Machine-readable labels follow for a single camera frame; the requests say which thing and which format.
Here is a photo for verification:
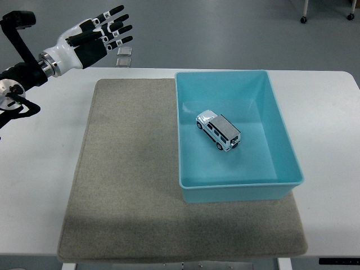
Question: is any white toy car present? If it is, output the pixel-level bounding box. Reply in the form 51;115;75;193
195;109;242;152

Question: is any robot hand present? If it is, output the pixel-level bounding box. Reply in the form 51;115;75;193
42;4;134;77

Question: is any brown felt mat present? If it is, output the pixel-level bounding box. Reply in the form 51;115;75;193
57;78;308;263

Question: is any blue plastic box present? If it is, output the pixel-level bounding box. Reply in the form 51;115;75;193
174;69;304;204

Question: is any white cart with castors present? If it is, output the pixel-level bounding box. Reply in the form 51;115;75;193
299;0;356;24

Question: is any black table control panel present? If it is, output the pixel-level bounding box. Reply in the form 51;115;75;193
318;257;360;266

